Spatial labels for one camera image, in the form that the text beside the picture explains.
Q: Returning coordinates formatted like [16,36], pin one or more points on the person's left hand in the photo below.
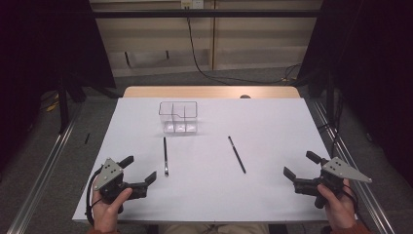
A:
[107,216]

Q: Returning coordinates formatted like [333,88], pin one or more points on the black horizontal metal bar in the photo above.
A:
[227,13]

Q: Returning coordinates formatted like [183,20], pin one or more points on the aluminium floor rail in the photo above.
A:
[44,180]
[375,211]

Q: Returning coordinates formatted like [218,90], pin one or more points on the white wall socket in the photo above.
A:
[191,4]

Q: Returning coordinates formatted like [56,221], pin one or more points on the black curtain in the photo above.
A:
[373,48]
[39,48]

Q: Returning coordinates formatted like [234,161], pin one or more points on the black metal stand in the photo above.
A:
[63,110]
[330,97]

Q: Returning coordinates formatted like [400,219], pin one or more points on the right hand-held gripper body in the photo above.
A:
[341,169]

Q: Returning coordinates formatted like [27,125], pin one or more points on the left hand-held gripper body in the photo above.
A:
[108,174]

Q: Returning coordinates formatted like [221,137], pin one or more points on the black cosmetic pencil silver end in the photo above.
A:
[165,156]

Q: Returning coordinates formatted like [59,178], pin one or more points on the small black stick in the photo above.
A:
[87,138]

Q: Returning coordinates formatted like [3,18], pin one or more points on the white table sheet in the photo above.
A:
[201,195]

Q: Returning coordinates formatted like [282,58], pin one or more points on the dark round table fitting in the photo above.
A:
[245,96]

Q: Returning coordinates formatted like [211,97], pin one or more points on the clear plastic organizer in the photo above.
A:
[178,128]

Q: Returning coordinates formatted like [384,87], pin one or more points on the person's right hand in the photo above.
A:
[341,211]

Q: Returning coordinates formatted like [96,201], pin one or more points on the black makeup brush silver ferrule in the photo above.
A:
[237,155]

